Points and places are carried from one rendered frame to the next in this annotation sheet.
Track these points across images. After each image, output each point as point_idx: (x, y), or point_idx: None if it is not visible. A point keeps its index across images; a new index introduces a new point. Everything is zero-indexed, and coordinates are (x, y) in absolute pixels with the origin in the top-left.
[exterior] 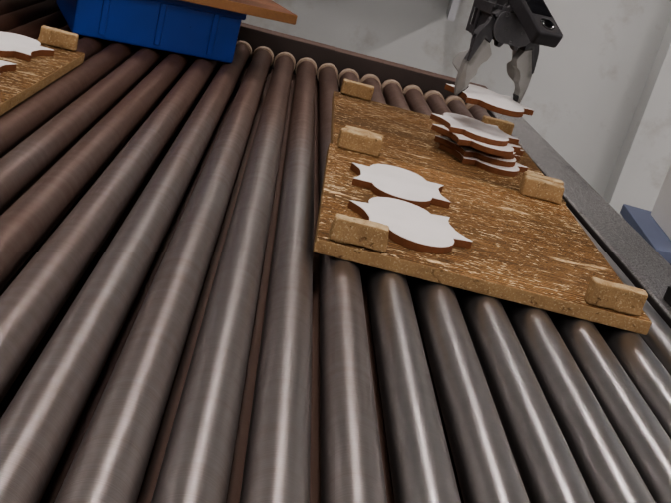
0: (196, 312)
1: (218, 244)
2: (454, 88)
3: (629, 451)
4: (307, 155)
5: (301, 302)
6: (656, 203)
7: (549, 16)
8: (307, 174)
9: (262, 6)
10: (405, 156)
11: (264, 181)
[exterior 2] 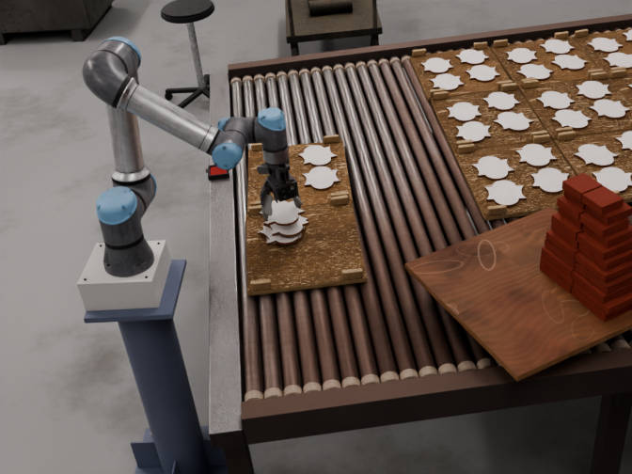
0: (365, 138)
1: (371, 162)
2: (300, 206)
3: None
4: (359, 197)
5: (340, 127)
6: (157, 299)
7: (262, 165)
8: (355, 183)
9: (428, 259)
10: (319, 210)
11: (367, 169)
